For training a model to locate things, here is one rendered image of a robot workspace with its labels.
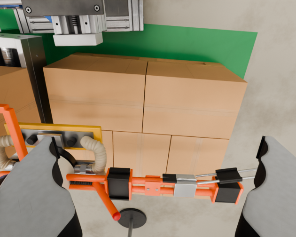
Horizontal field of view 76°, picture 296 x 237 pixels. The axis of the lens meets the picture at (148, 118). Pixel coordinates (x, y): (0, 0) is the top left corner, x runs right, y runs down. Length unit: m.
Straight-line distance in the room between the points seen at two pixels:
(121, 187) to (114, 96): 0.67
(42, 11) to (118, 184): 0.55
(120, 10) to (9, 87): 0.81
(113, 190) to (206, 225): 2.49
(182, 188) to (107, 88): 0.76
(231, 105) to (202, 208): 1.76
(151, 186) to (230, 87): 0.80
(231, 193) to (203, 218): 2.26
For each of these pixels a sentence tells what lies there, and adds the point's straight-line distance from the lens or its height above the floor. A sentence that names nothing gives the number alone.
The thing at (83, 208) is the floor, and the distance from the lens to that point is 2.88.
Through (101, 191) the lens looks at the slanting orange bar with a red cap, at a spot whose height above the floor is 1.22.
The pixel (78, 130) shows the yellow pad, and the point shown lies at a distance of 0.71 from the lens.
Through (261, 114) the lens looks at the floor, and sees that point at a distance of 2.09.
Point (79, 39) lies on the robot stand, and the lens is 0.68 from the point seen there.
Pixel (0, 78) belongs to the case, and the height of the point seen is 0.79.
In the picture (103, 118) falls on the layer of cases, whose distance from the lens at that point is 1.27.
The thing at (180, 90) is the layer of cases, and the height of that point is 0.54.
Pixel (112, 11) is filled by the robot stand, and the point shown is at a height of 0.21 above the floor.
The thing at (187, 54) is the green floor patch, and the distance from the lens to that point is 1.68.
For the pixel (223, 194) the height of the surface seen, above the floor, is 1.20.
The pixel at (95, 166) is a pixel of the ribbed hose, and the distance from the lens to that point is 0.70.
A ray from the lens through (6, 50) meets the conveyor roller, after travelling 1.37.
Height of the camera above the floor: 1.63
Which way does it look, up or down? 62 degrees down
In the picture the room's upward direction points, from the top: 176 degrees counter-clockwise
